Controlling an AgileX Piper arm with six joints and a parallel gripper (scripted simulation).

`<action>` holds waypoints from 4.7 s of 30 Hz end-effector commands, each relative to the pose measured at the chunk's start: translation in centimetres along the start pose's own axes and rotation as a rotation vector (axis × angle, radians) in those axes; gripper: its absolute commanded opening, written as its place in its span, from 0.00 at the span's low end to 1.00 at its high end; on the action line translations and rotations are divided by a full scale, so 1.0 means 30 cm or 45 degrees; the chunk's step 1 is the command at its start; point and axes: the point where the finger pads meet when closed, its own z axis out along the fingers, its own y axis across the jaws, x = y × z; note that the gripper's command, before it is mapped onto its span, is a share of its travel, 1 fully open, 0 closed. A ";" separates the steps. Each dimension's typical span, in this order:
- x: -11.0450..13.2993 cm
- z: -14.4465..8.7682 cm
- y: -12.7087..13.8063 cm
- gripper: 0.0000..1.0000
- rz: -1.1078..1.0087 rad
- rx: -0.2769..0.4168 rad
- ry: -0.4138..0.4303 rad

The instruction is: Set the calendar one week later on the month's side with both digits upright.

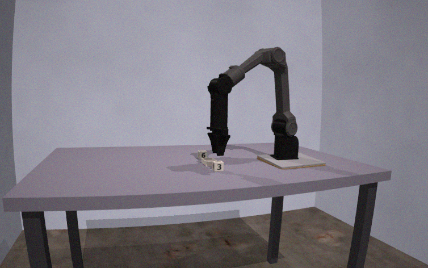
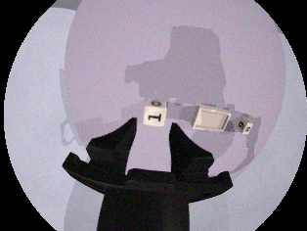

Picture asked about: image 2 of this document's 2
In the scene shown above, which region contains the white cube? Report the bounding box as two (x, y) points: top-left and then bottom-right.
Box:
(144, 99), (166, 126)
(237, 116), (253, 134)

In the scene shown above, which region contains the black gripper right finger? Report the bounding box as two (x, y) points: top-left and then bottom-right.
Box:
(169, 122), (214, 183)

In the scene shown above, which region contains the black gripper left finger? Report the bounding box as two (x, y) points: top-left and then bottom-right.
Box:
(86, 117), (137, 174)

